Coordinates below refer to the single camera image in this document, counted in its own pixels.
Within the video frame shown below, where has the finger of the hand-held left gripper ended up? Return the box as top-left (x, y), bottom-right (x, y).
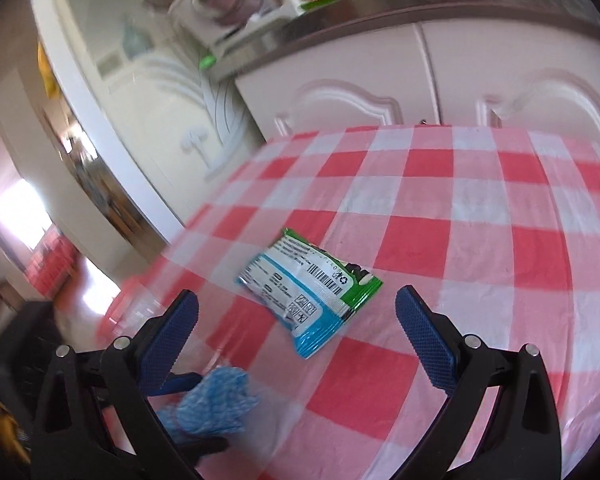
top-left (150, 371), bottom-right (203, 397)
top-left (177, 435), bottom-right (231, 465)

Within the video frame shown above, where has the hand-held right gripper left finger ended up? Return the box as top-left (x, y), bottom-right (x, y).
top-left (30, 287), bottom-right (203, 480)

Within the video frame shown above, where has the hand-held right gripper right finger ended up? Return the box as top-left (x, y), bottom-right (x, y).
top-left (394, 284), bottom-right (563, 480)

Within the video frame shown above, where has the blue white woven cloth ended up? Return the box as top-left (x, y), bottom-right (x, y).
top-left (155, 366), bottom-right (261, 443)

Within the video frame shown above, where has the green blue white packet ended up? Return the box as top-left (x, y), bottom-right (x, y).
top-left (235, 227), bottom-right (385, 360)

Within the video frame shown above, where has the red object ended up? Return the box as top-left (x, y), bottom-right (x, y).
top-left (27, 237), bottom-right (78, 296)

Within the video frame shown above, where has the red white checked tablecloth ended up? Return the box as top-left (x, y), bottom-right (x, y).
top-left (97, 122), bottom-right (600, 480)

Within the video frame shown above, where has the white mushroom shaped hook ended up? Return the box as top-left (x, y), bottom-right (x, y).
top-left (180, 127), bottom-right (208, 153)

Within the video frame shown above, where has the tall white cabinet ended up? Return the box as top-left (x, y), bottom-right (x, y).
top-left (27, 0), bottom-right (266, 251)

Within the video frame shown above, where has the yellow cloth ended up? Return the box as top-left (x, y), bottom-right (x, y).
top-left (36, 42), bottom-right (61, 98)

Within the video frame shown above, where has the cream cabinet door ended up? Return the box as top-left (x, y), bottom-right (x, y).
top-left (422, 17), bottom-right (600, 133)
top-left (235, 25), bottom-right (441, 138)

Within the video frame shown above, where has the grey stone countertop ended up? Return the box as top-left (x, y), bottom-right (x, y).
top-left (200, 0), bottom-right (600, 83)

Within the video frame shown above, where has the white plastic dish rack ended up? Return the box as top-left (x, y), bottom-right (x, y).
top-left (167, 0), bottom-right (306, 58)

